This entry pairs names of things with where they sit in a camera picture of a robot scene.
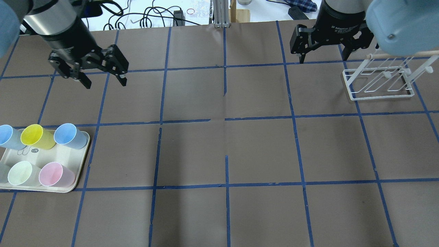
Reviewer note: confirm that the white wire cup rack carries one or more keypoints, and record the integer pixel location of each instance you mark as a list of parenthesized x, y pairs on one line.
[(382, 75)]

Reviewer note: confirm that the cream plastic tray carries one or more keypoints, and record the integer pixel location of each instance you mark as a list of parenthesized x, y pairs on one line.
[(71, 158)]

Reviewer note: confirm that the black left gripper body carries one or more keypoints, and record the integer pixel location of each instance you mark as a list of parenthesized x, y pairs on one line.
[(69, 44)]

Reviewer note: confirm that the blue cup near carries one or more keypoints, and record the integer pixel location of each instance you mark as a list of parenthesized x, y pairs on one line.
[(10, 138)]

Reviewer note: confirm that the wooden stand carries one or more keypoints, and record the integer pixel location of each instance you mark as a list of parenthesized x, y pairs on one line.
[(238, 15)]

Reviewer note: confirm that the aluminium frame post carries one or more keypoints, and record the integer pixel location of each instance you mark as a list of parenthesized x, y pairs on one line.
[(221, 13)]

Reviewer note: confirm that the blue cup far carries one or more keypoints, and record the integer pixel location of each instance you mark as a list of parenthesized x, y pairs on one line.
[(70, 136)]

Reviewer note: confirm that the pink cup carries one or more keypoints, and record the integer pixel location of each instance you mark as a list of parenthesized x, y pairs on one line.
[(55, 174)]

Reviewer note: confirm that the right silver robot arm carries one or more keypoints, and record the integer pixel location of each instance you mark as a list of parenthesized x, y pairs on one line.
[(400, 27)]

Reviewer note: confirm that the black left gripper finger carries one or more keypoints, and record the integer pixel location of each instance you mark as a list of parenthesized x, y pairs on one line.
[(113, 61), (67, 71)]

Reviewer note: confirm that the yellow cup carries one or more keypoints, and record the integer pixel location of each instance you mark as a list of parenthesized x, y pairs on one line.
[(38, 137)]

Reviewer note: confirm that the black power adapter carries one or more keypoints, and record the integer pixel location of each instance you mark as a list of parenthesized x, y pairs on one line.
[(179, 18)]

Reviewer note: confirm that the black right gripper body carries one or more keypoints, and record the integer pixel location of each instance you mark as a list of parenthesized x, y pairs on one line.
[(337, 24)]

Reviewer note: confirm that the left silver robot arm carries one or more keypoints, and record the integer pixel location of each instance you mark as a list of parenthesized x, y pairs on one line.
[(60, 24)]

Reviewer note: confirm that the pale green cup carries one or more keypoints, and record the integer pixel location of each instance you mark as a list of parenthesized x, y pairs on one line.
[(24, 173)]

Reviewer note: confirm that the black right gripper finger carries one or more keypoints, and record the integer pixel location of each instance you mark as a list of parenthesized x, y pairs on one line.
[(352, 44), (305, 40)]

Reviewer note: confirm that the blue cup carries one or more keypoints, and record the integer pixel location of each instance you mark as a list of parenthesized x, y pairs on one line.
[(10, 138), (70, 136)]

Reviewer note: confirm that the grey ikea cup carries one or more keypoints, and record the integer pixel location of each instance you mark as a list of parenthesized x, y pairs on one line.
[(4, 171)]

